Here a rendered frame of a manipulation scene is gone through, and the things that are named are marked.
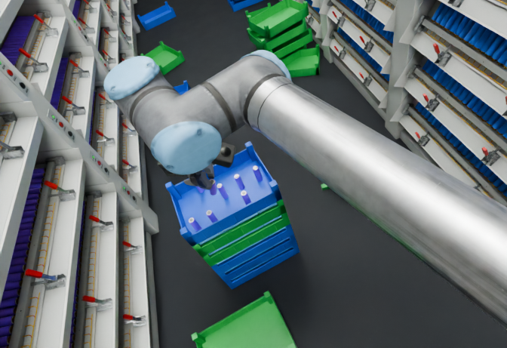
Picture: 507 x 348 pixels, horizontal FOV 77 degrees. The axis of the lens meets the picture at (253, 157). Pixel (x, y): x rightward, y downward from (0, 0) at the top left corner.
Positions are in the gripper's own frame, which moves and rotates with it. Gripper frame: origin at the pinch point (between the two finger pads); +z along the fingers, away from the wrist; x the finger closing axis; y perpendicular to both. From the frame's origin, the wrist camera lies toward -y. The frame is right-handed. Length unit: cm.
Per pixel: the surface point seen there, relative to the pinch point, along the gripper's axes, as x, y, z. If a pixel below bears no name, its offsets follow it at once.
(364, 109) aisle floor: -79, -42, 67
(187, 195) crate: -5.8, 17.4, 22.0
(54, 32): -58, 77, -6
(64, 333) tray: 37.3, 27.1, 3.5
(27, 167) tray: 4.2, 44.5, -11.3
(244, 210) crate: 0.4, -4.6, 16.6
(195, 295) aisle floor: 19, 22, 60
